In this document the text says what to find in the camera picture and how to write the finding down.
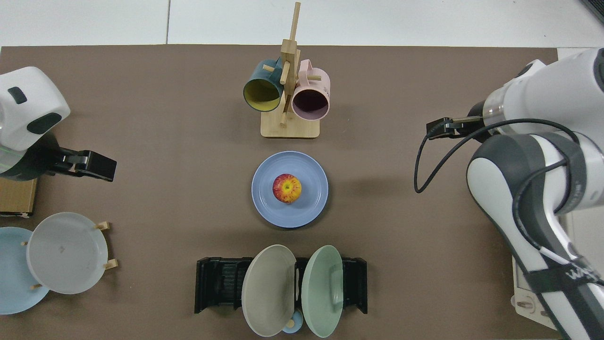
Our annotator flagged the pink cup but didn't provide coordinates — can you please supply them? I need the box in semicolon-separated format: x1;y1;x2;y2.
291;59;331;121

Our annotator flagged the red yellow apple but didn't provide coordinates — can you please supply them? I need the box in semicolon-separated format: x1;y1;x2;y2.
272;173;303;204

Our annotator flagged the black arm strap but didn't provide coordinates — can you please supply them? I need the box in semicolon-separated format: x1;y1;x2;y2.
523;257;604;296

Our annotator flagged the black dish rack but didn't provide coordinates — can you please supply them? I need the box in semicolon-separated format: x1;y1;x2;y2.
194;256;368;315

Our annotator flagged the pale green plate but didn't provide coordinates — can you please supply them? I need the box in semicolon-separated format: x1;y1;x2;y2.
301;245;344;339

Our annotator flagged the black flat device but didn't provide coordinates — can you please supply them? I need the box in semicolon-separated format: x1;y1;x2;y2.
579;0;604;25

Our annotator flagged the wooden plate rack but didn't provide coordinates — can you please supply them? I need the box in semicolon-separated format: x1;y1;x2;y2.
21;221;119;290

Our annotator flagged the small blue round thing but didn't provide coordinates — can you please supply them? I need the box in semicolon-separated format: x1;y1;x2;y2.
282;309;304;334

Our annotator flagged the wooden cup stand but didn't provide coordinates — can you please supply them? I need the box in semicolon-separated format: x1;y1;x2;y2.
260;1;320;139

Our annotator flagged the grey plate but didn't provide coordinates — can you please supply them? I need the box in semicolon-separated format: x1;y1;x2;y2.
26;212;109;295

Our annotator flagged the beige plate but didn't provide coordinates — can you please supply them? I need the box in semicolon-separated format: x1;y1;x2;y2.
241;244;297;338

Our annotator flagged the light blue plate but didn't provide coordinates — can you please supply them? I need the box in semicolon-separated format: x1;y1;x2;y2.
0;227;51;315

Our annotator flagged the pale toaster oven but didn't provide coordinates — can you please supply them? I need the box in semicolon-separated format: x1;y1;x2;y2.
511;208;604;331

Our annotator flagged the brown table cloth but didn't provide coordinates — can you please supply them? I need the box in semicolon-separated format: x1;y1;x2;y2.
0;45;567;340

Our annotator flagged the wire basket with wooden floor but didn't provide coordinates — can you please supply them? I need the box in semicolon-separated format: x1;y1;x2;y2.
0;177;38;219

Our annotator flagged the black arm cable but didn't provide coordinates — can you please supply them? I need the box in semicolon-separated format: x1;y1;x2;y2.
512;158;581;265

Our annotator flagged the dark teal cup yellow inside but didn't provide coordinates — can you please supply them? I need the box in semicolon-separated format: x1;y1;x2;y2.
243;58;285;113

